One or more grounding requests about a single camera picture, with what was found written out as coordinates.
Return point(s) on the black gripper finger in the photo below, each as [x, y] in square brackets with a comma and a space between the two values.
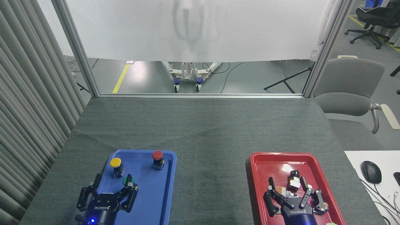
[82, 200]
[269, 200]
[130, 200]
[320, 201]

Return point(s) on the blue plastic tray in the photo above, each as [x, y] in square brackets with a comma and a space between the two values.
[153, 193]

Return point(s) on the white paper sheet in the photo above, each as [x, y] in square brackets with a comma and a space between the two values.
[129, 62]

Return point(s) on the red plastic tray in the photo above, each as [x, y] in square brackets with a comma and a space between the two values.
[259, 175]

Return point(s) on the grey fabric chair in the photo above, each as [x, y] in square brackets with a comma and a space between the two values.
[347, 84]

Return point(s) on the green push button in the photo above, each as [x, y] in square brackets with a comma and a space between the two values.
[127, 180]

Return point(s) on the blue storage bin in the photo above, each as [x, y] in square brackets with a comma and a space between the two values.
[373, 3]

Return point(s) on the green and white item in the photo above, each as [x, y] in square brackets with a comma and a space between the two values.
[332, 223]

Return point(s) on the red push button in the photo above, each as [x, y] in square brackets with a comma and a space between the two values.
[157, 155]

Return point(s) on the white stand on wheels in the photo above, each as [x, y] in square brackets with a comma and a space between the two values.
[186, 75]

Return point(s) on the white desk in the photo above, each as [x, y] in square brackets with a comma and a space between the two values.
[384, 193]

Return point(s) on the silver frame post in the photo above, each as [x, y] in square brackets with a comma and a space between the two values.
[76, 50]
[326, 50]

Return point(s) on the silver frame rail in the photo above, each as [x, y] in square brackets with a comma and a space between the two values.
[200, 95]

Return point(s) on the black office chair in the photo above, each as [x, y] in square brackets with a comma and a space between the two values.
[373, 17]

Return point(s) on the black keyboard corner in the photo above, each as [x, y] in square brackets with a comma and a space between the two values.
[397, 178]

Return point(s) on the white flat box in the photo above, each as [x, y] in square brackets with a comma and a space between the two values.
[347, 57]

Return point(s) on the black computer mouse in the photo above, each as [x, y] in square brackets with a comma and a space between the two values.
[371, 172]

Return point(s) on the black tripod legs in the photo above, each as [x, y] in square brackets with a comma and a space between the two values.
[286, 82]

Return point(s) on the white curtain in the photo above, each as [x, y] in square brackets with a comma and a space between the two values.
[140, 28]

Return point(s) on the grey ribbed panel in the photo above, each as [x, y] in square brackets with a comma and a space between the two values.
[28, 109]

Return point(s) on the black and white switch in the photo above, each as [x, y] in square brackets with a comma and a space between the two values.
[293, 181]

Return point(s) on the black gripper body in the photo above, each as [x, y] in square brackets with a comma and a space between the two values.
[104, 212]
[298, 217]

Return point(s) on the yellow push button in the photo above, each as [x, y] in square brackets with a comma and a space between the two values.
[115, 162]

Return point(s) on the black chair base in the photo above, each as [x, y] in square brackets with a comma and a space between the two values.
[395, 71]

